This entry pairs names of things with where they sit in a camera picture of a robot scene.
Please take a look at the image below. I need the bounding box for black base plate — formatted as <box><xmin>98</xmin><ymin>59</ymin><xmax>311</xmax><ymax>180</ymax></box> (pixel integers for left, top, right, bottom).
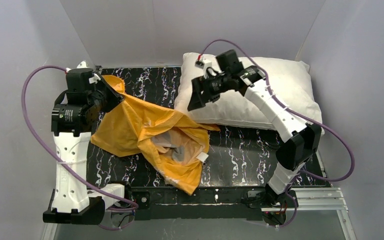
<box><xmin>125</xmin><ymin>186</ymin><xmax>298</xmax><ymax>221</ymax></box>

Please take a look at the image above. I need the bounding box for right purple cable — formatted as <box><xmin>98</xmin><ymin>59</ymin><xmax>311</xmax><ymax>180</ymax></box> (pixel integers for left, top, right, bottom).
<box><xmin>199</xmin><ymin>39</ymin><xmax>356</xmax><ymax>229</ymax></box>

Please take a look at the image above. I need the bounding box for aluminium frame rail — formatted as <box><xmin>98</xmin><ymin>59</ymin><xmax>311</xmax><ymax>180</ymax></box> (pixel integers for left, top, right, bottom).
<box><xmin>41</xmin><ymin>187</ymin><xmax>358</xmax><ymax>240</ymax></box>

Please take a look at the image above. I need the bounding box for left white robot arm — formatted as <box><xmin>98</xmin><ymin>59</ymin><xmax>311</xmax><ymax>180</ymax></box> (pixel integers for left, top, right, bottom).
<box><xmin>42</xmin><ymin>68</ymin><xmax>124</xmax><ymax>225</ymax></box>

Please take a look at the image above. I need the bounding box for orange printed pillowcase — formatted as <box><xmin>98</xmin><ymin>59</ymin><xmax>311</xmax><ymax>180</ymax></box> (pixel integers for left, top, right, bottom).
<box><xmin>90</xmin><ymin>75</ymin><xmax>219</xmax><ymax>196</ymax></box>

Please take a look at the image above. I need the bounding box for white pillow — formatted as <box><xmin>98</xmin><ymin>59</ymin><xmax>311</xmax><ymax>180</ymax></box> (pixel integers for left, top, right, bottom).
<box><xmin>174</xmin><ymin>52</ymin><xmax>325</xmax><ymax>136</ymax></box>

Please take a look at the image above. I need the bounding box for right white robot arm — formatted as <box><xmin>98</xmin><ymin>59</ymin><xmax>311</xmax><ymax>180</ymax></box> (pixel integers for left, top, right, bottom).
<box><xmin>187</xmin><ymin>49</ymin><xmax>322</xmax><ymax>196</ymax></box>

